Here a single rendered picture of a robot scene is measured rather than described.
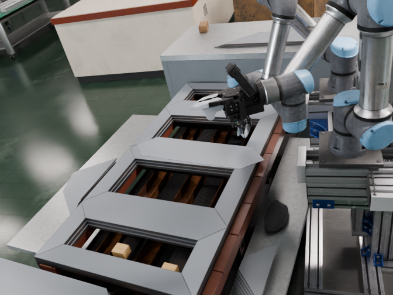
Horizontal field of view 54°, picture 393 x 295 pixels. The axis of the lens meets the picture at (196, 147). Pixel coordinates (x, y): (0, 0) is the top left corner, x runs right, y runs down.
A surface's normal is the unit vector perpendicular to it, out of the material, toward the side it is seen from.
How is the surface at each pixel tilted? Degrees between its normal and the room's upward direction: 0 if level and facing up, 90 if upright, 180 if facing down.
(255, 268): 0
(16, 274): 0
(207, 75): 90
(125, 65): 90
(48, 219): 0
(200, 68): 90
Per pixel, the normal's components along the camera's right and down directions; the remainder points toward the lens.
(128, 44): -0.25, 0.58
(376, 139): 0.21, 0.63
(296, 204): -0.19, -0.81
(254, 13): -0.45, 0.57
